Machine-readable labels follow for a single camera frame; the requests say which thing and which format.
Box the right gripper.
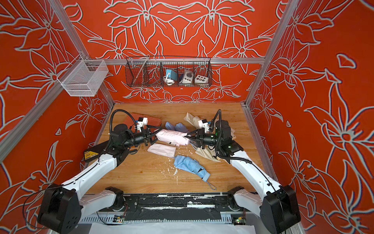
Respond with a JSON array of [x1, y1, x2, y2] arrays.
[[185, 129, 224, 151]]

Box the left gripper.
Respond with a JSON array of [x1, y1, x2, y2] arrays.
[[123, 126, 162, 150]]

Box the pink umbrella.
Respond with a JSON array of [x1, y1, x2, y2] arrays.
[[156, 129, 190, 146]]

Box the blue umbrella sleeve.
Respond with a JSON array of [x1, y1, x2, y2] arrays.
[[165, 122, 176, 131]]

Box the beige umbrella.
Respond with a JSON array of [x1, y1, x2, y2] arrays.
[[184, 113, 201, 129]]

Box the blue umbrella back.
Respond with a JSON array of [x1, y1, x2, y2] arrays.
[[175, 123, 189, 133]]

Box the blue umbrella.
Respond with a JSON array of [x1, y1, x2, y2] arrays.
[[174, 155, 217, 191], [175, 123, 189, 133]]

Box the blue umbrella front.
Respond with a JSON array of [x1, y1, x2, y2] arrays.
[[174, 155, 217, 191]]

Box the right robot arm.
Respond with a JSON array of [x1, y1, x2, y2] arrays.
[[185, 110, 301, 234]]

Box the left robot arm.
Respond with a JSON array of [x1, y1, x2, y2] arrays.
[[37, 118, 162, 234]]

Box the orange plastic tool case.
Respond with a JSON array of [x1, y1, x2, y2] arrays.
[[123, 113, 162, 127]]

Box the white box with dots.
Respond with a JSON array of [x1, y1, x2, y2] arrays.
[[194, 75, 208, 85]]

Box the white round-dial device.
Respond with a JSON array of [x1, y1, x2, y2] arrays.
[[179, 70, 194, 84]]

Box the blue white device in basket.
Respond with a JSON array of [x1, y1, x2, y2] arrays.
[[164, 69, 178, 86]]

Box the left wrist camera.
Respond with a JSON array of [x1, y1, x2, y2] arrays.
[[136, 117, 148, 132]]

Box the black wire wall basket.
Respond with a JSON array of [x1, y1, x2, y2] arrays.
[[125, 56, 213, 88]]

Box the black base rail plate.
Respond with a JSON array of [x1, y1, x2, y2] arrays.
[[98, 192, 255, 213]]

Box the white mesh wall basket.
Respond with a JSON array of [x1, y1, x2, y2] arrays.
[[57, 60, 109, 97]]

